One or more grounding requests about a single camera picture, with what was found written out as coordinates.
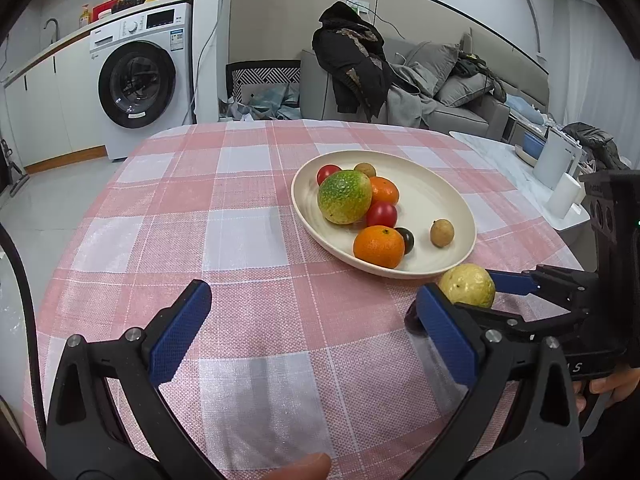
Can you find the wall power outlet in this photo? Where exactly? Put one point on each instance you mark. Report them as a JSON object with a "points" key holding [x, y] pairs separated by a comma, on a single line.
{"points": [[361, 6]]}

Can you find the black jacket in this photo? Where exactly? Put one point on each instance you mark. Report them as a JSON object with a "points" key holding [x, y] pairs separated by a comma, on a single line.
{"points": [[350, 60]]}

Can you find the pale yellow guava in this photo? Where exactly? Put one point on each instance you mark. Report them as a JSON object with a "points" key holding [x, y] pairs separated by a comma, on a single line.
{"points": [[467, 285]]}

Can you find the white electric kettle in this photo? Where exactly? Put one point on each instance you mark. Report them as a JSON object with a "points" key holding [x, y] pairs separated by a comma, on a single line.
{"points": [[555, 157]]}

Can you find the small red cherry tomato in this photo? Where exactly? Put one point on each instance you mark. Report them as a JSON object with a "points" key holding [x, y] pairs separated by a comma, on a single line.
{"points": [[326, 174]]}

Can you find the pink checkered tablecloth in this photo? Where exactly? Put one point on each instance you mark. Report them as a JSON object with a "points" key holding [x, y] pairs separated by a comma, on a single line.
{"points": [[225, 210]]}

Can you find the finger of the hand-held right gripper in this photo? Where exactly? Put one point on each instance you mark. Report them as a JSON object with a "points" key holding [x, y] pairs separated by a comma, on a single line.
{"points": [[520, 322], [515, 282]]}

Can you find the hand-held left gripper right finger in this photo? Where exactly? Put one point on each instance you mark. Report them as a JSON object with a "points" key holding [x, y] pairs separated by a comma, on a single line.
{"points": [[447, 335]]}

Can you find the brown longan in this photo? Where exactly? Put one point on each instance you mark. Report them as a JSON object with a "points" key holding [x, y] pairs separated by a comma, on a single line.
{"points": [[365, 169], [441, 233]]}

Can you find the person's right hand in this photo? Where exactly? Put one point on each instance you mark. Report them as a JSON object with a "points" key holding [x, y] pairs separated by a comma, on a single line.
{"points": [[612, 385]]}

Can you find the person's right forearm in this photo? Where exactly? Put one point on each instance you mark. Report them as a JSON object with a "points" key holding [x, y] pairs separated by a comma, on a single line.
{"points": [[615, 440]]}

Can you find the light blue cloth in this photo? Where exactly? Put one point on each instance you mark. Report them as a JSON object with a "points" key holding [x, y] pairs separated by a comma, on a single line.
{"points": [[525, 110]]}

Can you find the white kitchen cabinet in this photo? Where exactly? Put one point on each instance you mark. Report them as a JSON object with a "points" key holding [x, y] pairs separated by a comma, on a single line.
{"points": [[45, 105]]}

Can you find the orange tangerine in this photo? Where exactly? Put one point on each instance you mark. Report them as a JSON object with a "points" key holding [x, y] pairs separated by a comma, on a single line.
{"points": [[379, 247], [387, 191]]}

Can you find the person's left hand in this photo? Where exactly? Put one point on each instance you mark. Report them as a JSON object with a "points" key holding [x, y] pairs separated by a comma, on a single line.
{"points": [[300, 467]]}

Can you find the grey blanket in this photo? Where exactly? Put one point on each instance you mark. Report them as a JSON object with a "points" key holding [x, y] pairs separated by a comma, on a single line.
{"points": [[407, 107]]}

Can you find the white cup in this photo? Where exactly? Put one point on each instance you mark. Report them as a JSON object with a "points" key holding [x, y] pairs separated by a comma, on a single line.
{"points": [[565, 195]]}

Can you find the dark padded jacket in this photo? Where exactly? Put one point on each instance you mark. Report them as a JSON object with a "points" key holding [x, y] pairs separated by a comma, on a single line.
{"points": [[595, 142]]}

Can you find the large yellow-green guava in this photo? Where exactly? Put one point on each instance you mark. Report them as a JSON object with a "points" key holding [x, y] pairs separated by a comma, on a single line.
{"points": [[345, 199]]}

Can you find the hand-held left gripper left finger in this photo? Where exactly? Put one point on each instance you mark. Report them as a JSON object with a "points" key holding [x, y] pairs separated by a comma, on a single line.
{"points": [[177, 332]]}

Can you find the grey pillow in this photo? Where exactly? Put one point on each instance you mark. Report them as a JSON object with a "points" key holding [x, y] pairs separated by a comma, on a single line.
{"points": [[432, 67], [462, 91]]}

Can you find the metal faucet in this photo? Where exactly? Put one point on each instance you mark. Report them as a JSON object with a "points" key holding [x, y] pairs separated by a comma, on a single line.
{"points": [[52, 27]]}

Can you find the red box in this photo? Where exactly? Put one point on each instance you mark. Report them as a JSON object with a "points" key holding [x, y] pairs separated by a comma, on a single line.
{"points": [[104, 11]]}

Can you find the white washing machine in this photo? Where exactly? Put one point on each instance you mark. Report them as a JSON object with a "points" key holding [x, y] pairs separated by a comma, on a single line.
{"points": [[140, 85]]}

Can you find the large red tomato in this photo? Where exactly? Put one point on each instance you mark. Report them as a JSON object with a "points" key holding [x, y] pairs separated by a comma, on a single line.
{"points": [[382, 215]]}

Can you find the dark clothes pile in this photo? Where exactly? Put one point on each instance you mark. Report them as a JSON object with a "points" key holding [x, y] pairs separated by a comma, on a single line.
{"points": [[475, 67]]}

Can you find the blue container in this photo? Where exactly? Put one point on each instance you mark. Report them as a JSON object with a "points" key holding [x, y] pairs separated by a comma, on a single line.
{"points": [[532, 146]]}

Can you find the yellow bottle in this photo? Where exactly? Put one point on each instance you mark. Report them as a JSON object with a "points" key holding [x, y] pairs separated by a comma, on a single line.
{"points": [[85, 16]]}

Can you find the grey sofa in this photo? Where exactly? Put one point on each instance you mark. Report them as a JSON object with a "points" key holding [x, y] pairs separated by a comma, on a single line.
{"points": [[465, 115]]}

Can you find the cream round plate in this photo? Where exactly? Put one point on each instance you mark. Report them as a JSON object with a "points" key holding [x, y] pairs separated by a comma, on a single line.
{"points": [[430, 195]]}

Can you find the black white patterned bag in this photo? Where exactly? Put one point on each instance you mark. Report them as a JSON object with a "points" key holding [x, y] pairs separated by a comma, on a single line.
{"points": [[260, 77]]}

